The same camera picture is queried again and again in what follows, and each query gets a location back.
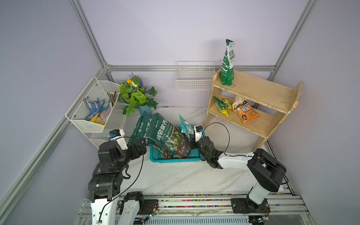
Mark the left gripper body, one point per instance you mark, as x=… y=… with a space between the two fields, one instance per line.
x=131 y=152

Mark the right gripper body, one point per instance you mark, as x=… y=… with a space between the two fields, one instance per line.
x=193 y=145

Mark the teal white fertilizer bag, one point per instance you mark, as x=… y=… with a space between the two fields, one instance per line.
x=186 y=128

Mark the dark green soil bag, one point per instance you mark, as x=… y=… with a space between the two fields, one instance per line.
x=140 y=132
x=168 y=137

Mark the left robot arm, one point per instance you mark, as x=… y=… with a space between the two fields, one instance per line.
x=109 y=204

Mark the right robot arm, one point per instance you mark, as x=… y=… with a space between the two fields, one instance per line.
x=268 y=172

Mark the yellow green small bag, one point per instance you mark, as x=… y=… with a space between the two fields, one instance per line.
x=223 y=105

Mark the orange small bag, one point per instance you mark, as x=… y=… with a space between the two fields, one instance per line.
x=246 y=112

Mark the green white tall bag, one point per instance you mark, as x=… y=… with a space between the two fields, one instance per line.
x=227 y=68

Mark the teal plastic basket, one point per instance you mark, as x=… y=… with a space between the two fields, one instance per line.
x=155 y=156

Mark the yellow toy in rack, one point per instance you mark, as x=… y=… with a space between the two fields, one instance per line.
x=96 y=119

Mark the white mesh tiered rack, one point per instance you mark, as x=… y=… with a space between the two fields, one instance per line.
x=112 y=118

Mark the teal vase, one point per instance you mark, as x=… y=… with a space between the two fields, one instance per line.
x=145 y=110

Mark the blue knitted glove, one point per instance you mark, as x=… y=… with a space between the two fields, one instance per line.
x=95 y=107

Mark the brown twigs bundle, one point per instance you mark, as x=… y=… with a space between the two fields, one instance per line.
x=113 y=97

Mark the artificial green plant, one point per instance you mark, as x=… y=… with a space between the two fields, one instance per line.
x=133 y=94

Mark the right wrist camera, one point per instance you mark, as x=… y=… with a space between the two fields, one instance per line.
x=198 y=132

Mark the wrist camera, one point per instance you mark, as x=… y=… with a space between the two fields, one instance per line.
x=198 y=132
x=118 y=135

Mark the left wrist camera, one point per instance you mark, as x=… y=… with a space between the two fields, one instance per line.
x=118 y=135

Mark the white wire wall basket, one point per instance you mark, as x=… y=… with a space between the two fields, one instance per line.
x=194 y=75

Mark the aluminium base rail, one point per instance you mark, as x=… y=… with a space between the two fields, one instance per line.
x=224 y=209

